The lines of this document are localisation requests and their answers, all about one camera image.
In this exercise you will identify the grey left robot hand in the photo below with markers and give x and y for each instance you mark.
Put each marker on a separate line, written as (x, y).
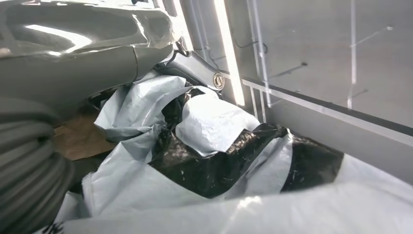
(74, 64)

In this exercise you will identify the large grey printed poly package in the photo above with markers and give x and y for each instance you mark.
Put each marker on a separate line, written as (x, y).
(213, 129)

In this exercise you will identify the grey partition ledge rail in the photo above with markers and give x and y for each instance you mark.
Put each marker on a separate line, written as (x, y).
(338, 113)

